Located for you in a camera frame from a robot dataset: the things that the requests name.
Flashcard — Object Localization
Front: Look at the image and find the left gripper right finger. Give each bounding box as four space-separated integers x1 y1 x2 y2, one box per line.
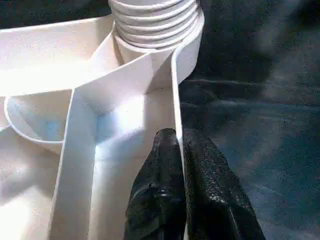
181 128 267 240

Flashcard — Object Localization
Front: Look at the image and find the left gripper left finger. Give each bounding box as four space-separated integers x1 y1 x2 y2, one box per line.
123 127 187 240

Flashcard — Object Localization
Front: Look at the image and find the white plastic table top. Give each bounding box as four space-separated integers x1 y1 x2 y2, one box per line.
0 14 206 240

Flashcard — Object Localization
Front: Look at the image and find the white plastic table leg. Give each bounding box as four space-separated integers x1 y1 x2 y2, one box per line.
107 0 206 51

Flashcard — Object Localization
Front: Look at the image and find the black work mat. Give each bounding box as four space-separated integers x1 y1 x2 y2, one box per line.
0 0 320 240

